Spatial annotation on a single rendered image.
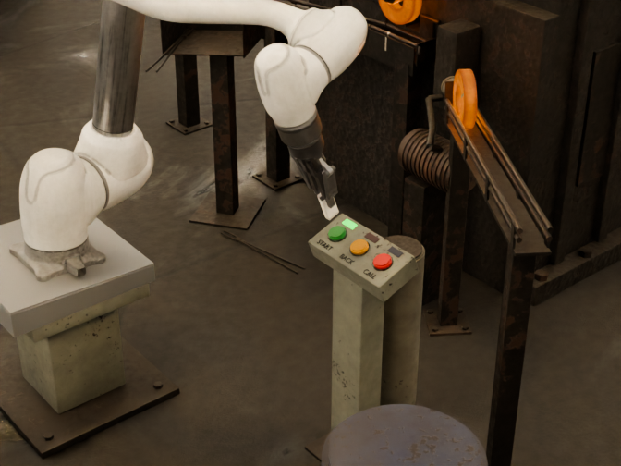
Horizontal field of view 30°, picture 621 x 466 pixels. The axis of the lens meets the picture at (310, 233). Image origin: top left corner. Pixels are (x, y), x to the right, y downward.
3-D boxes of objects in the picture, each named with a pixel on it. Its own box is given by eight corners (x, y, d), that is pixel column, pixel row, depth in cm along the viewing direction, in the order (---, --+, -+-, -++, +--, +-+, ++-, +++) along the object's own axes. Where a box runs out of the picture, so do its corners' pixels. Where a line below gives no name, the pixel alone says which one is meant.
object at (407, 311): (392, 398, 303) (400, 228, 276) (424, 422, 296) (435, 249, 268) (358, 417, 297) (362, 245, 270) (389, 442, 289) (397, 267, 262)
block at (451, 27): (457, 95, 331) (463, 16, 319) (478, 104, 326) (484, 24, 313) (431, 105, 325) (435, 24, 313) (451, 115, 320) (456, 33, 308)
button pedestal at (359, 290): (347, 416, 297) (351, 208, 265) (411, 467, 281) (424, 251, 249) (298, 443, 289) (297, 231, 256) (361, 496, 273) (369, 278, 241)
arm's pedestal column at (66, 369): (42, 459, 283) (26, 358, 267) (-29, 379, 310) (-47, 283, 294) (179, 394, 305) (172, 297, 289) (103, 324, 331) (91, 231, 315)
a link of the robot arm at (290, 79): (298, 136, 229) (337, 95, 235) (274, 74, 219) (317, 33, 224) (259, 122, 236) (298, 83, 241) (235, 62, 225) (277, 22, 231)
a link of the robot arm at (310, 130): (297, 93, 239) (304, 115, 243) (264, 118, 236) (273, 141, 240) (324, 107, 233) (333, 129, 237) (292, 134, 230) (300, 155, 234)
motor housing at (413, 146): (419, 279, 351) (429, 119, 323) (471, 312, 337) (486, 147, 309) (387, 294, 344) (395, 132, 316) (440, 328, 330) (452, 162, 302)
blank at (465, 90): (467, 134, 302) (454, 134, 302) (463, 75, 303) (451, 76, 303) (479, 124, 287) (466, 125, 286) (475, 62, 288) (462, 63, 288)
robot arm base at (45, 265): (47, 290, 272) (45, 270, 269) (6, 250, 287) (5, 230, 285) (115, 268, 282) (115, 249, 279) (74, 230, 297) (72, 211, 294)
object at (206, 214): (195, 190, 398) (183, -12, 360) (268, 201, 392) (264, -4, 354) (173, 219, 381) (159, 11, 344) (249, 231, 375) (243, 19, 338)
